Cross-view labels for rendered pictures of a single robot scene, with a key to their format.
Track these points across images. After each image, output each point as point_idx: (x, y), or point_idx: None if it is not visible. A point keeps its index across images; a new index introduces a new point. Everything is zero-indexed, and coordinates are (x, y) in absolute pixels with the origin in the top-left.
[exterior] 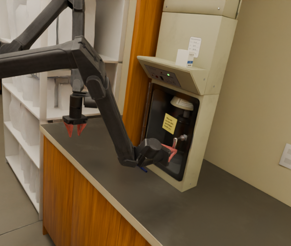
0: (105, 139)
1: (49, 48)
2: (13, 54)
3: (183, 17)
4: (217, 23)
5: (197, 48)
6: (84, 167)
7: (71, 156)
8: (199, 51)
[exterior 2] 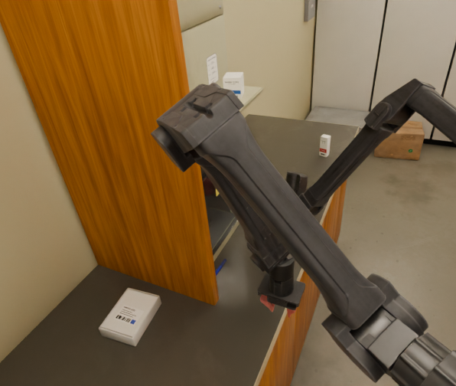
0: (153, 364)
1: (447, 102)
2: None
3: (192, 36)
4: (223, 25)
5: (215, 68)
6: (275, 326)
7: (262, 366)
8: (218, 70)
